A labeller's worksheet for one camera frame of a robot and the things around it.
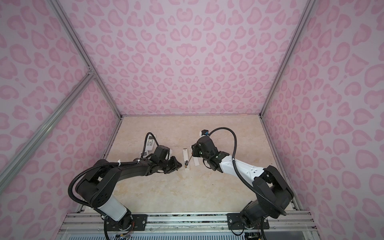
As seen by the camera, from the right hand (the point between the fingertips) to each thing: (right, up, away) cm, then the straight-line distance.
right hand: (193, 145), depth 85 cm
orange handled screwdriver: (-1, -5, +1) cm, 5 cm away
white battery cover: (+2, -11, +10) cm, 15 cm away
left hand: (-6, -11, +4) cm, 13 cm away
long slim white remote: (-4, -13, +5) cm, 15 cm away
